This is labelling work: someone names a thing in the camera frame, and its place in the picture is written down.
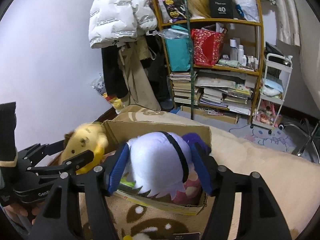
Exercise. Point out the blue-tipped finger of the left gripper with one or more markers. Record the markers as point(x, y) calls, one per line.
point(47, 147)

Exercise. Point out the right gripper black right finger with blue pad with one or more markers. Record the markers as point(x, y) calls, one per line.
point(246, 196)

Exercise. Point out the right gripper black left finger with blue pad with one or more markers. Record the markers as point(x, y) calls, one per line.
point(60, 217)

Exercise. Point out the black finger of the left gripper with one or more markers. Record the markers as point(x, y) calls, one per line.
point(76, 162)

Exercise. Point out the yellow dog plush toy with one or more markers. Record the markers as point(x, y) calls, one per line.
point(86, 137)

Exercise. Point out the black face tissue box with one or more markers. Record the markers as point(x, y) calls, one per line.
point(186, 236)

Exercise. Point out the white purple plush doll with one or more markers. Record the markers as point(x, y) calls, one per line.
point(160, 162)

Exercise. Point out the person's left hand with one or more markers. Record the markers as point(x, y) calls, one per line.
point(14, 211)

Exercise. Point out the black sleeve with tan cuff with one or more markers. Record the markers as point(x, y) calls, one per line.
point(7, 134)

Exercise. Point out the open cardboard box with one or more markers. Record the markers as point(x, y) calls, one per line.
point(121, 131)

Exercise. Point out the pink white plush toy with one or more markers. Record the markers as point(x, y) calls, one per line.
point(193, 191)

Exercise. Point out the yellow red bag on floor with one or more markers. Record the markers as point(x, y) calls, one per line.
point(116, 103)

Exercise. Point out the blue cartoon floor mat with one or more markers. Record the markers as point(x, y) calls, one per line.
point(278, 140)

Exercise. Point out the black hanging garment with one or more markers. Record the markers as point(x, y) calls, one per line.
point(113, 76)

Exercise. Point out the flat cardboard box under shelf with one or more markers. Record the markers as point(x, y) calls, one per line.
point(230, 118)

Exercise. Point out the beige trench coat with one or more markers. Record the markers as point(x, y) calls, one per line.
point(136, 81)

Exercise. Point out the pile of books right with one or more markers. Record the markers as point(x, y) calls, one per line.
point(230, 91)

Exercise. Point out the stack of books left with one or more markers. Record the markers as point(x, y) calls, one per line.
point(181, 87)

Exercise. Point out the white rolling cart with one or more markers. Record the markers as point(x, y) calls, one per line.
point(272, 92)

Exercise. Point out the wooden bookshelf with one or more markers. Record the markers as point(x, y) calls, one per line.
point(258, 45)

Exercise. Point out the white puffer jacket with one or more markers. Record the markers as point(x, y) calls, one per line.
point(115, 22)

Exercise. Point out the white cosmetic bottles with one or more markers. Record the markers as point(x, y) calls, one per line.
point(239, 59)

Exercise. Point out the teal shopping bag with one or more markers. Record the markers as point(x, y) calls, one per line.
point(177, 42)

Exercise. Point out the green metal pole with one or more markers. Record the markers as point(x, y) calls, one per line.
point(191, 59)

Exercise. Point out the red patterned gift bag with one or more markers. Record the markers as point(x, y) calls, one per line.
point(207, 46)

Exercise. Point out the black pink printed bag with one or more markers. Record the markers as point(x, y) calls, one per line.
point(172, 10)

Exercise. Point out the blonde wig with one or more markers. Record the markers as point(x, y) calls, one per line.
point(199, 8)

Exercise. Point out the black box number 40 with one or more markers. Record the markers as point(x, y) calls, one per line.
point(221, 8)

